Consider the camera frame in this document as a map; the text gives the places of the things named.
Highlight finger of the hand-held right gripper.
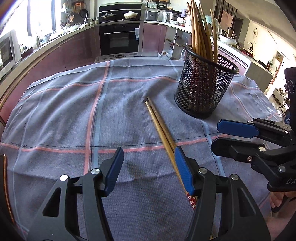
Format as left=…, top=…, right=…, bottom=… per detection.
left=211, top=137, right=296, bottom=173
left=217, top=118, right=292, bottom=142

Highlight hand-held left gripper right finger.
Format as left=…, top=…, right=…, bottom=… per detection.
left=174, top=146, right=271, bottom=241

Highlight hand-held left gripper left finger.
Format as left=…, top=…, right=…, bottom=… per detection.
left=26, top=147, right=125, bottom=241

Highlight pair of wooden chopsticks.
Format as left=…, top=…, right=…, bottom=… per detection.
left=145, top=101, right=197, bottom=210

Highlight floral-end wooden chopstick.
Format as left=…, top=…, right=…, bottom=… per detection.
left=147, top=97, right=178, bottom=150

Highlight black mesh utensil holder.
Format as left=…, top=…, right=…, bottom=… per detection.
left=174, top=45, right=240, bottom=119

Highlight bundle of wooden chopsticks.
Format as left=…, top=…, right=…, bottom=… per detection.
left=187, top=0, right=219, bottom=64

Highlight person's right hand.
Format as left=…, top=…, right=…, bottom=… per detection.
left=269, top=191, right=286, bottom=208

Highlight grey plaid tablecloth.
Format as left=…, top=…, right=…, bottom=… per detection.
left=0, top=58, right=281, bottom=241

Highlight stainless steel pot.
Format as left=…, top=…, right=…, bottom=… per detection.
left=166, top=11, right=181, bottom=24

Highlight purple kitchen base cabinets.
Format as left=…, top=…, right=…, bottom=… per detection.
left=0, top=23, right=100, bottom=126

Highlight black built-in oven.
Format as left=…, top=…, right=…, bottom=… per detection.
left=98, top=21, right=141, bottom=57

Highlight square metal container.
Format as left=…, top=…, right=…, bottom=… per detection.
left=145, top=10, right=159, bottom=21

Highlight silver microwave oven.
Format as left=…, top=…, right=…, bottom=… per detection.
left=0, top=30, right=22, bottom=79

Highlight kitchen window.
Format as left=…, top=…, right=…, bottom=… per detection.
left=0, top=0, right=58, bottom=47

